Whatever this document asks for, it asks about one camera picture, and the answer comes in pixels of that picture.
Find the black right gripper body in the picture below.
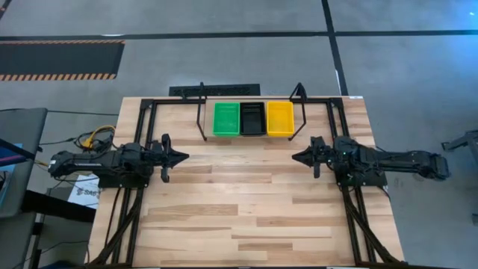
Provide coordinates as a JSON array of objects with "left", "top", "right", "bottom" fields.
[{"left": 311, "top": 136, "right": 333, "bottom": 179}]

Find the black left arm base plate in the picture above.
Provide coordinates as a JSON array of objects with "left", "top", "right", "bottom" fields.
[{"left": 97, "top": 170, "right": 150, "bottom": 189}]

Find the white printed paper sheet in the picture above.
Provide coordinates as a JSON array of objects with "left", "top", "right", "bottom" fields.
[{"left": 67, "top": 185, "right": 101, "bottom": 210}]

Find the black metal shelf frame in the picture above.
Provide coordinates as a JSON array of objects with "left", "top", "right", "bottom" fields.
[{"left": 196, "top": 81, "right": 308, "bottom": 142}]

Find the black hazard-striped floor mat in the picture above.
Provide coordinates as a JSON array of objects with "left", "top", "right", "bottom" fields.
[{"left": 0, "top": 40, "right": 126, "bottom": 82}]

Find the yellow power cable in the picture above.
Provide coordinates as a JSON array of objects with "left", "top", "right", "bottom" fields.
[{"left": 34, "top": 125, "right": 117, "bottom": 168}]

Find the blue flat item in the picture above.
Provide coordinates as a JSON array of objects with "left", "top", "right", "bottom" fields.
[{"left": 0, "top": 143, "right": 37, "bottom": 167}]

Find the black floor tape line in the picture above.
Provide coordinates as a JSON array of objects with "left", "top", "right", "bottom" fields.
[{"left": 321, "top": 0, "right": 349, "bottom": 96}]

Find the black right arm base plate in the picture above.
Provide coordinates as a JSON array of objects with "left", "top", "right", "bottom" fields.
[{"left": 335, "top": 167, "right": 388, "bottom": 188}]

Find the grey metal floor stand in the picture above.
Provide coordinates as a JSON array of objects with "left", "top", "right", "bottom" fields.
[{"left": 441, "top": 129, "right": 478, "bottom": 162}]

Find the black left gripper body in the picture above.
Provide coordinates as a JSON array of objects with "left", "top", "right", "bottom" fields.
[{"left": 152, "top": 133, "right": 173, "bottom": 183}]

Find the black aluminium table frame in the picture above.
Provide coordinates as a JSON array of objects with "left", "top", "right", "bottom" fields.
[{"left": 89, "top": 96, "right": 408, "bottom": 269}]

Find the grey side table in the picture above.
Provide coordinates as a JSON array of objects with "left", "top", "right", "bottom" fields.
[{"left": 0, "top": 107, "right": 49, "bottom": 220}]

